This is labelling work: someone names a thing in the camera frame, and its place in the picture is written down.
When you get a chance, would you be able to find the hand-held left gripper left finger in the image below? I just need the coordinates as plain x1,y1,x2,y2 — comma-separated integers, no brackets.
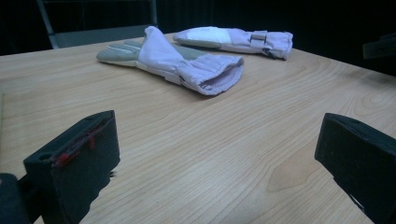
22,109,121,224

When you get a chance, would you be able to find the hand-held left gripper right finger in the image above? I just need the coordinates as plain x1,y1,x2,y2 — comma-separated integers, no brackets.
314,112,396,224

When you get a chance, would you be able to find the white lavender glove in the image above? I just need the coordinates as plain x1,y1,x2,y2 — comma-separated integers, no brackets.
95,25,246,96
172,26,294,61

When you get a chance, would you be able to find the grey metal stand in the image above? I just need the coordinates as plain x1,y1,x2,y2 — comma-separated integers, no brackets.
35,0,158,50

